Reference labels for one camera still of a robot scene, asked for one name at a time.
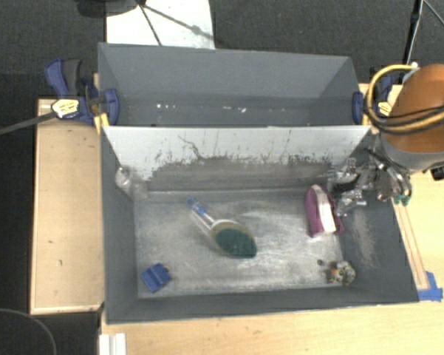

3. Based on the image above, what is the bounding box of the small camouflage toy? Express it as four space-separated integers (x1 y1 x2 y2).
316 258 357 286

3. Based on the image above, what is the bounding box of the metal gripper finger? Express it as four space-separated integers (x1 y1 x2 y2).
325 157 360 184
333 189 369 218

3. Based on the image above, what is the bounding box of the blue ribbed block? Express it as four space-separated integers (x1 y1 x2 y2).
140 263 171 294

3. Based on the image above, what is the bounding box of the pale wood board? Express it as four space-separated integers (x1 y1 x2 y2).
29 98 106 316

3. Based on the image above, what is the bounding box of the grey metal bin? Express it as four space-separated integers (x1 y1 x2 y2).
97 41 420 325

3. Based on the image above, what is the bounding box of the clear dish wand green scrubber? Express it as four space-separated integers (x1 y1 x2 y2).
185 196 259 260

